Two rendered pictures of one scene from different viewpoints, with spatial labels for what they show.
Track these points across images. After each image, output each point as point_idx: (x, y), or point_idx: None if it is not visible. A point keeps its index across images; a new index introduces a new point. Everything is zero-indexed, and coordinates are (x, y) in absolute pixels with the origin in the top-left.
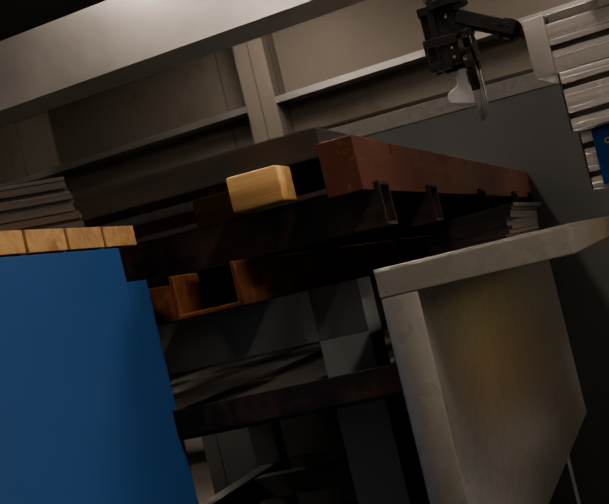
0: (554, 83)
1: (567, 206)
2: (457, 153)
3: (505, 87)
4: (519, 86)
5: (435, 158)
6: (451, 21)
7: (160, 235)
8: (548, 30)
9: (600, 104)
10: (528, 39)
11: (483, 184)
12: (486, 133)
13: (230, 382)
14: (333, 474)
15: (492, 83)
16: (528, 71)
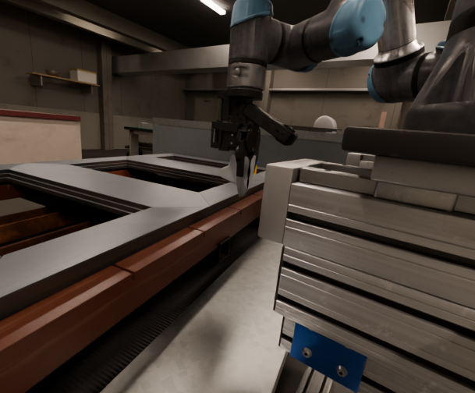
0: (327, 141)
1: None
2: (273, 155)
3: (304, 134)
4: (311, 136)
5: (83, 309)
6: (241, 111)
7: (34, 183)
8: (292, 192)
9: (316, 310)
10: (265, 189)
11: (235, 227)
12: (288, 151)
13: None
14: None
15: (299, 130)
16: (320, 129)
